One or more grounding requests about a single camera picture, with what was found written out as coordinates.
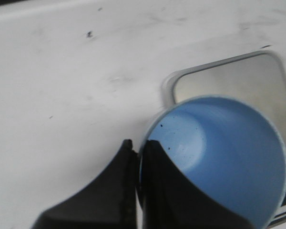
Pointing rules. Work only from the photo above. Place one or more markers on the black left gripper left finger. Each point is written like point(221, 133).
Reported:
point(108, 202)

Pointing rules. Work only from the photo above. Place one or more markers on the light blue plastic cup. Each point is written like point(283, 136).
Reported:
point(228, 150)

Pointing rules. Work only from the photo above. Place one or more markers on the silver digital kitchen scale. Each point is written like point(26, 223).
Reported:
point(258, 78)

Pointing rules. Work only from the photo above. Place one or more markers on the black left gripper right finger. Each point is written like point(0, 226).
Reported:
point(171, 201)

